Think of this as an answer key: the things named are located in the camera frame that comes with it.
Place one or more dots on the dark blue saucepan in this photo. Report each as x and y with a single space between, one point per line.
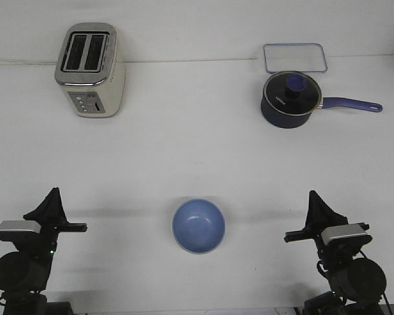
289 122

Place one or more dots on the cream and chrome toaster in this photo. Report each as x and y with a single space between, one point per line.
90 69

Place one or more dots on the glass pot lid blue knob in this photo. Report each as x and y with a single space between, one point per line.
292 93

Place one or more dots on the clear container blue rim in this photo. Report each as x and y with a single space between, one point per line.
301 57

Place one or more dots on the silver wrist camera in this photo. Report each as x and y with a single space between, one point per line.
17 230
342 232

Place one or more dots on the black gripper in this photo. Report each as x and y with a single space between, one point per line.
319 217
52 218

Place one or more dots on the blue bowl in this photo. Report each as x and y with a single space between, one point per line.
198 226

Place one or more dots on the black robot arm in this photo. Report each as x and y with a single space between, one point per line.
24 273
357 283

